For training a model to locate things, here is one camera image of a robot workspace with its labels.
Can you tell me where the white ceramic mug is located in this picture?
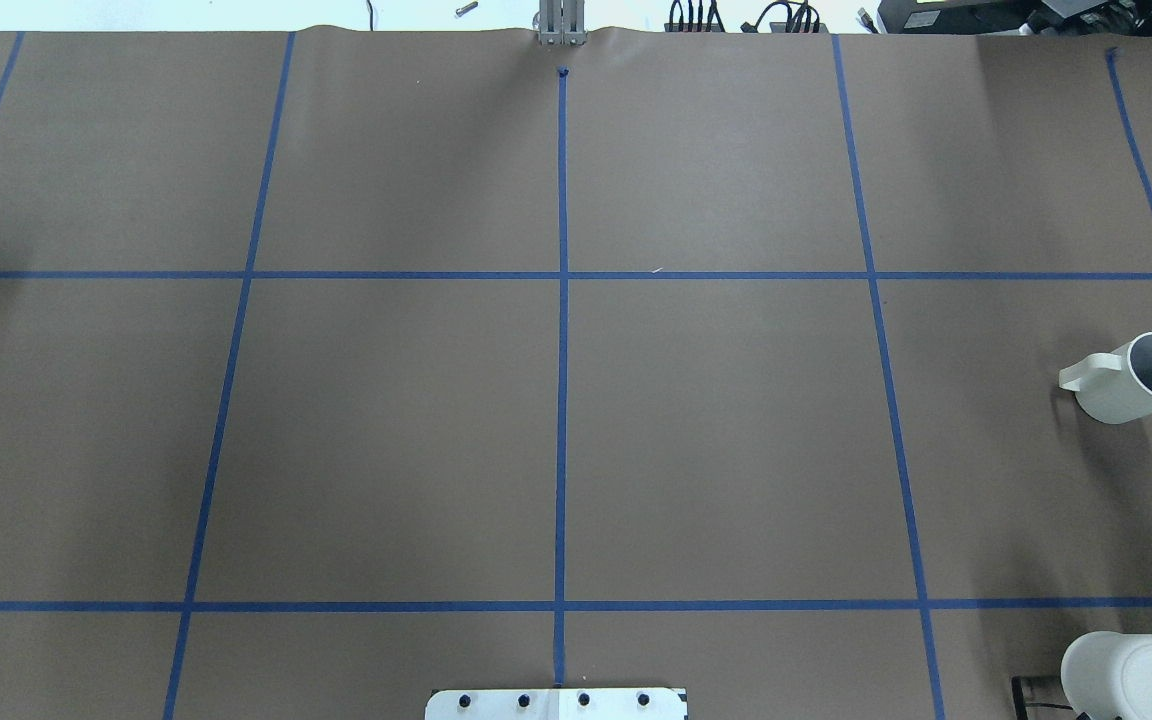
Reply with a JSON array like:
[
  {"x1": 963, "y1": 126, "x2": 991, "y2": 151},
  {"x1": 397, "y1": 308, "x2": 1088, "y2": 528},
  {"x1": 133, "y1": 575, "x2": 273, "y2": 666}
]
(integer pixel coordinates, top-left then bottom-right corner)
[{"x1": 1058, "y1": 332, "x2": 1152, "y2": 425}]

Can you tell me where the white cup on rack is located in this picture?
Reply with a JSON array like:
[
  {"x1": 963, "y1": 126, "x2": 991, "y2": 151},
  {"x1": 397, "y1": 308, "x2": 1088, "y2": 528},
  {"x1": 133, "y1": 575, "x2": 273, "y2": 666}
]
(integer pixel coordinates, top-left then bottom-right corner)
[{"x1": 1060, "y1": 632, "x2": 1152, "y2": 719}]

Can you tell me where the black power strip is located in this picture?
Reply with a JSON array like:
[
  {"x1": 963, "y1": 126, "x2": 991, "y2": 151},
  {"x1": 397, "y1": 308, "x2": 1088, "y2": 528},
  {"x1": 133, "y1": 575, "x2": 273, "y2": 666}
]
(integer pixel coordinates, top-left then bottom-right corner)
[
  {"x1": 742, "y1": 1, "x2": 827, "y2": 35},
  {"x1": 664, "y1": 0, "x2": 726, "y2": 33}
]

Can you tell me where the aluminium frame post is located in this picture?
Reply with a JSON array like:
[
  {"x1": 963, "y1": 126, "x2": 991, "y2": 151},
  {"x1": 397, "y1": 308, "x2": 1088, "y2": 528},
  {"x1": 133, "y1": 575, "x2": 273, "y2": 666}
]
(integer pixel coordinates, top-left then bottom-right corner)
[{"x1": 535, "y1": 0, "x2": 588, "y2": 47}]

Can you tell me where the white camera stand pedestal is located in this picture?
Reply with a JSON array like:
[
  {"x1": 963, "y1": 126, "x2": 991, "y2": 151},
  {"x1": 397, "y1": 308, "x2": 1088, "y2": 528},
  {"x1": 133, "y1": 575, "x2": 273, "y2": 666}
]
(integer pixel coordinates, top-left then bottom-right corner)
[{"x1": 424, "y1": 687, "x2": 689, "y2": 719}]

